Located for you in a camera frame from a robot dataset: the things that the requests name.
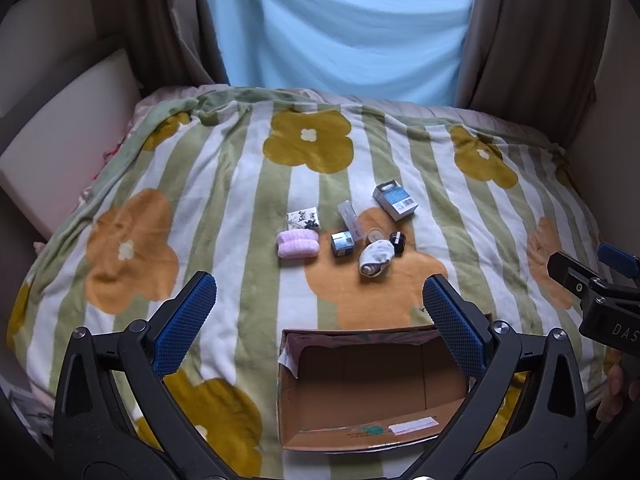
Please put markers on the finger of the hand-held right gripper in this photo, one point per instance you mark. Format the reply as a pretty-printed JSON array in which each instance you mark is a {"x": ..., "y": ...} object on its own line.
[
  {"x": 620, "y": 260},
  {"x": 575, "y": 277}
]

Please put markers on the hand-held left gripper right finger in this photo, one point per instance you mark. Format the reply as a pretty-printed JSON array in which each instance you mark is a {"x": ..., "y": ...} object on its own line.
[{"x": 455, "y": 330}]

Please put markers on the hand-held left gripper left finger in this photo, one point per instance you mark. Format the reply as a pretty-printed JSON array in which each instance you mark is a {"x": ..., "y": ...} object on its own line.
[{"x": 185, "y": 325}]

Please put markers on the small black jar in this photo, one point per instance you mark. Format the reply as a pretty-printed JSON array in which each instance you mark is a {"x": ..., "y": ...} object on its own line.
[{"x": 397, "y": 242}]

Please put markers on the brown cardboard box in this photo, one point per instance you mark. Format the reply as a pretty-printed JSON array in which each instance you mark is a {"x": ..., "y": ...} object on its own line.
[{"x": 360, "y": 375}]

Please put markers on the white sock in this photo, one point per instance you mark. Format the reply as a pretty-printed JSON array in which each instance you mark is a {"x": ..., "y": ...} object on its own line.
[{"x": 375, "y": 258}]

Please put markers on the clear round lid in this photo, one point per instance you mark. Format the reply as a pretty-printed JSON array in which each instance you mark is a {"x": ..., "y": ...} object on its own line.
[{"x": 375, "y": 235}]

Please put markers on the pink towel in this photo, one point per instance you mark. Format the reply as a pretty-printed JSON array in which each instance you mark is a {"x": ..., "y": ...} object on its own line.
[{"x": 298, "y": 245}]

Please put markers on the small blue box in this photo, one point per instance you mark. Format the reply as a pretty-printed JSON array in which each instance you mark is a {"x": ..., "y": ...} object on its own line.
[{"x": 342, "y": 244}]

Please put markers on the grey blue carton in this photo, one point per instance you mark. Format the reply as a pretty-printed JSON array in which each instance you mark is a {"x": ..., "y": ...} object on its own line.
[{"x": 395, "y": 200}]

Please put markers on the clear plastic floss pick case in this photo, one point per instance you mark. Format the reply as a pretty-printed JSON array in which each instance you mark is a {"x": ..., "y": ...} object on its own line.
[{"x": 352, "y": 220}]

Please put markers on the small black white floral box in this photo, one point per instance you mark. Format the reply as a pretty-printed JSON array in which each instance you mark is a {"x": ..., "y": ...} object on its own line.
[{"x": 302, "y": 218}]

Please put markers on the person's right hand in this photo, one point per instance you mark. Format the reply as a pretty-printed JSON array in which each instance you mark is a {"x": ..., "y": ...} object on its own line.
[{"x": 612, "y": 395}]

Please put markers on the striped floral fleece blanket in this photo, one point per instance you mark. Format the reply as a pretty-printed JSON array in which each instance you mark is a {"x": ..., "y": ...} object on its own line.
[{"x": 240, "y": 185}]

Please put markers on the white padded cushion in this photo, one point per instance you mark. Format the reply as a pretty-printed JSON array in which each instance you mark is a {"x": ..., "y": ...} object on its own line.
[{"x": 65, "y": 145}]

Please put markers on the brown curtain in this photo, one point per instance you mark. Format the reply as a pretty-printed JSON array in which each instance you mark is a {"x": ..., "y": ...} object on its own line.
[
  {"x": 170, "y": 20},
  {"x": 525, "y": 35}
]

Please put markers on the light blue hanging sheet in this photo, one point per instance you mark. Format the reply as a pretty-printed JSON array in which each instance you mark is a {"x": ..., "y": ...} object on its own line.
[{"x": 340, "y": 25}]

